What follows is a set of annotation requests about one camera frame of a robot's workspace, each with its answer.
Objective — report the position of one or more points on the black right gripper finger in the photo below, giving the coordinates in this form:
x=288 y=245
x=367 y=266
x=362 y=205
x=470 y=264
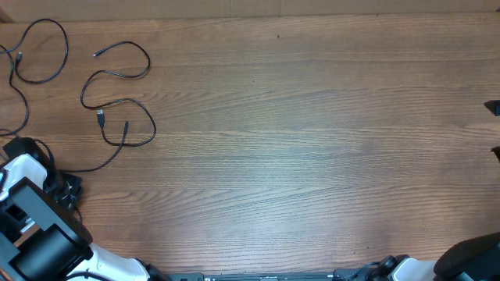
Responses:
x=493 y=106
x=496 y=151

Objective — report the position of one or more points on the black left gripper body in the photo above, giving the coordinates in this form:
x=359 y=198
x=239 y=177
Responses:
x=69 y=187

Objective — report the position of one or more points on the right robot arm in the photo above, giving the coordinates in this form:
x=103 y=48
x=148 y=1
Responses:
x=472 y=259

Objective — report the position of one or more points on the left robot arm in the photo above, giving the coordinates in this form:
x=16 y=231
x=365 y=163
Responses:
x=62 y=248

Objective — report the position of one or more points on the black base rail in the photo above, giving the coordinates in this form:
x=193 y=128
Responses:
x=336 y=275

